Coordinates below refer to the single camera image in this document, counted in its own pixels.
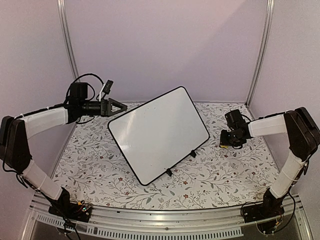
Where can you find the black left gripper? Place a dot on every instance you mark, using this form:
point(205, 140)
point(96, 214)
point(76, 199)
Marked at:
point(104, 102)

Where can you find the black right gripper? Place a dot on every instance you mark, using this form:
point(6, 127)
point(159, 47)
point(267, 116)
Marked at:
point(224, 141)

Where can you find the white whiteboard black frame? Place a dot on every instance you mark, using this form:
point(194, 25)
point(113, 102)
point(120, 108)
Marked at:
point(159, 134)

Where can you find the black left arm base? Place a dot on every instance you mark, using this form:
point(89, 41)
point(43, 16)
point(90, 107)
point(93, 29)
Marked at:
point(64, 207)

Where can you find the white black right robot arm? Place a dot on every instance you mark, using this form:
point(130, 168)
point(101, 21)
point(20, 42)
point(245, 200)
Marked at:
point(292, 135)

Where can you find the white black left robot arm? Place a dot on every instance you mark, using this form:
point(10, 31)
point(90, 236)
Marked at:
point(16, 133)

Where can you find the black whiteboard stand foot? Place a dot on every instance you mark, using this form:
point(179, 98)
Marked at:
point(193, 154)
point(169, 172)

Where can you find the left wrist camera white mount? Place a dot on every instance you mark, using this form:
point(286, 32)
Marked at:
point(105, 90)

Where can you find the aluminium front rail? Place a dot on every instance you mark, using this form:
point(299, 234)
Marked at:
point(201, 224)

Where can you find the aluminium corner post left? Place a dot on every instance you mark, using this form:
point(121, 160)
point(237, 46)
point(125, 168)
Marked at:
point(66, 35)

